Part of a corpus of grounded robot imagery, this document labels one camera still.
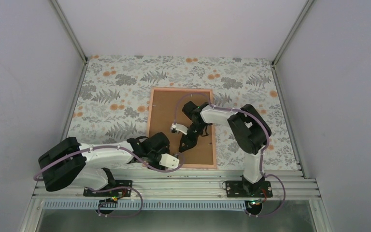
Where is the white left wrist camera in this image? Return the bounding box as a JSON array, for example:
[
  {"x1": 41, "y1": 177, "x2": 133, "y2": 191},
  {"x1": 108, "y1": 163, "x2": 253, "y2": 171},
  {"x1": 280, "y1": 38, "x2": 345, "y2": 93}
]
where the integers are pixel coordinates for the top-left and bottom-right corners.
[{"x1": 158, "y1": 153, "x2": 180, "y2": 169}]

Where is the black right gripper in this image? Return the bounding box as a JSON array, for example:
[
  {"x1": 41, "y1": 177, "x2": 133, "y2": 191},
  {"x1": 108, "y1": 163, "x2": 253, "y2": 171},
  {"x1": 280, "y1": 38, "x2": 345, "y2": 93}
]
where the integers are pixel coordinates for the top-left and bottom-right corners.
[{"x1": 179, "y1": 123, "x2": 208, "y2": 153}]

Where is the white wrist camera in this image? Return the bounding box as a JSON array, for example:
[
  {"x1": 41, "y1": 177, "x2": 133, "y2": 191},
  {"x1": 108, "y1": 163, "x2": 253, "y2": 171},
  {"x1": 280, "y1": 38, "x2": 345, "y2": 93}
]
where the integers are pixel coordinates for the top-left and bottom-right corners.
[
  {"x1": 170, "y1": 123, "x2": 188, "y2": 135},
  {"x1": 158, "y1": 153, "x2": 180, "y2": 169}
]

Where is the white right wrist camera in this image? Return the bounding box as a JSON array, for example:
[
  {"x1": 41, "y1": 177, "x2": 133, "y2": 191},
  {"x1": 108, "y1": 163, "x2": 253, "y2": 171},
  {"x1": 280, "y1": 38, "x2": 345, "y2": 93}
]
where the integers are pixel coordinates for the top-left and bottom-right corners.
[{"x1": 170, "y1": 123, "x2": 188, "y2": 135}]

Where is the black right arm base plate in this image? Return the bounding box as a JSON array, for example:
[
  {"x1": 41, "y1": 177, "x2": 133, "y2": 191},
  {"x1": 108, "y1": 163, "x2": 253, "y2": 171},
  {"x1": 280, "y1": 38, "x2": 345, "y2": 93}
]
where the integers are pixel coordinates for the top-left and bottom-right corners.
[{"x1": 224, "y1": 180, "x2": 273, "y2": 198}]

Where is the aluminium enclosure corner post left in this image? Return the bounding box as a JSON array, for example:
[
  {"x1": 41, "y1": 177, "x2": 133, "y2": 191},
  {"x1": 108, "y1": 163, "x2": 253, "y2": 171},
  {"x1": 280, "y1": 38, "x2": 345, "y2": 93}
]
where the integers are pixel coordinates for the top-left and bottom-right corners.
[{"x1": 50, "y1": 0, "x2": 87, "y2": 65}]

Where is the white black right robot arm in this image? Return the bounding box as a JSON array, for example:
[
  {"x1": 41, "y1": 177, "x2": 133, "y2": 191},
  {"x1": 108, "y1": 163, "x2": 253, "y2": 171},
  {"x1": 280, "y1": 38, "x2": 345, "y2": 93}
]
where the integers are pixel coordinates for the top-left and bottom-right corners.
[{"x1": 171, "y1": 101, "x2": 272, "y2": 197}]

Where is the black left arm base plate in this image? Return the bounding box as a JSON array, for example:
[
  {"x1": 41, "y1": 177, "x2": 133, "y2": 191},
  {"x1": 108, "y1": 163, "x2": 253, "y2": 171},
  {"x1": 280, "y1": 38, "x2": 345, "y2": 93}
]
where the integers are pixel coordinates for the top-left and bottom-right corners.
[{"x1": 83, "y1": 180, "x2": 133, "y2": 198}]

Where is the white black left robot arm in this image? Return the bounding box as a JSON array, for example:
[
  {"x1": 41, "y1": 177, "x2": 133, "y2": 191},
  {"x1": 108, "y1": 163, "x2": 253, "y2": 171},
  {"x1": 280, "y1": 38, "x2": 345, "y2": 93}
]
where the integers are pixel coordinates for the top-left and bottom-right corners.
[{"x1": 38, "y1": 132, "x2": 179, "y2": 196}]

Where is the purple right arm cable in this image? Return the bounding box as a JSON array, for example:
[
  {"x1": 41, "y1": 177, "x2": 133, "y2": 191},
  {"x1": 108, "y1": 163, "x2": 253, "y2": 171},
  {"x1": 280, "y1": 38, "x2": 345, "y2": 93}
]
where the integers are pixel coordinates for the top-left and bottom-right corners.
[{"x1": 172, "y1": 93, "x2": 287, "y2": 219}]

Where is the perforated grey cable tray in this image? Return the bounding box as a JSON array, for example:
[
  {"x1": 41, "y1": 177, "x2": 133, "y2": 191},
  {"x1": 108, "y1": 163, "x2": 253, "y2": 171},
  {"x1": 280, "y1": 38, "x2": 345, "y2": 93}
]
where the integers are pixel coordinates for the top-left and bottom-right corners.
[{"x1": 42, "y1": 199, "x2": 246, "y2": 211}]

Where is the aluminium enclosure corner post right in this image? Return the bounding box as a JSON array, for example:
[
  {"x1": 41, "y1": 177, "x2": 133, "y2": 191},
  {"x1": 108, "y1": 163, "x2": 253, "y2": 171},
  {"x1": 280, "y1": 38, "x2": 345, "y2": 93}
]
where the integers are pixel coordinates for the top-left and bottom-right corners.
[{"x1": 272, "y1": 0, "x2": 315, "y2": 69}]

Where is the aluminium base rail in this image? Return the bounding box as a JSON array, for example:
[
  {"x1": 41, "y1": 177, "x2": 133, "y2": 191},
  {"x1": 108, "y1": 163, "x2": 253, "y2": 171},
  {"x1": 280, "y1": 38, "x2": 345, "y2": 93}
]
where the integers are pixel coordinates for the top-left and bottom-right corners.
[{"x1": 31, "y1": 175, "x2": 321, "y2": 201}]

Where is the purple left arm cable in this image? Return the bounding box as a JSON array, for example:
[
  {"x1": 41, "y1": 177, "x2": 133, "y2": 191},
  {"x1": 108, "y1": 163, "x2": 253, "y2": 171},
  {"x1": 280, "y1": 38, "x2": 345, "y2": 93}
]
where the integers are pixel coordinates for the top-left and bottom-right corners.
[{"x1": 33, "y1": 145, "x2": 186, "y2": 218}]

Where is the aluminium enclosure corner post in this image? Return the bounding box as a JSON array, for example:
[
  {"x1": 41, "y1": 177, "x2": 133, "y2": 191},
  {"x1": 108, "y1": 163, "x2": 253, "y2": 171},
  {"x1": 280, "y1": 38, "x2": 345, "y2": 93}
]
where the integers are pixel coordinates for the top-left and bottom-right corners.
[
  {"x1": 272, "y1": 0, "x2": 315, "y2": 69},
  {"x1": 50, "y1": 0, "x2": 87, "y2": 65}
]

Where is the brown cardboard backing board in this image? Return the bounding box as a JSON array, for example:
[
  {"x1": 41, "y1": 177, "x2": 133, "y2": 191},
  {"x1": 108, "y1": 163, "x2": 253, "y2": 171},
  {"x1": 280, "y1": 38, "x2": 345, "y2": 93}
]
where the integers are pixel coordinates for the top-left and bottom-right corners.
[{"x1": 149, "y1": 90, "x2": 214, "y2": 166}]

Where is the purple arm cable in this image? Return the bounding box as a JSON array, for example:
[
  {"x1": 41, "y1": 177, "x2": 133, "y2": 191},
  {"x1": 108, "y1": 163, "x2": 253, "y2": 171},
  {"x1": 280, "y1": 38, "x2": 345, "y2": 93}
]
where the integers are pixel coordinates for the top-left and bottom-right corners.
[
  {"x1": 33, "y1": 145, "x2": 186, "y2": 218},
  {"x1": 172, "y1": 93, "x2": 287, "y2": 219}
]

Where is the floral patterned table mat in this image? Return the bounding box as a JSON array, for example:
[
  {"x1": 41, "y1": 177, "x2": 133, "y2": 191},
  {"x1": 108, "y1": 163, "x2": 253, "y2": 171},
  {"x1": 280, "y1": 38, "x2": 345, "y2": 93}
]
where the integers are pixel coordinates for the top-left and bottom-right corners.
[{"x1": 68, "y1": 55, "x2": 297, "y2": 171}]

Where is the pink wooden picture frame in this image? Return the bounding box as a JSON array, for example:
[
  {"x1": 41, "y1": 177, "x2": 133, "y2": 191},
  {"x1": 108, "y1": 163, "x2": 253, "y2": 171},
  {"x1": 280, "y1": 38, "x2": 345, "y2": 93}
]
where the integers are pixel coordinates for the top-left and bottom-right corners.
[{"x1": 146, "y1": 87, "x2": 218, "y2": 170}]

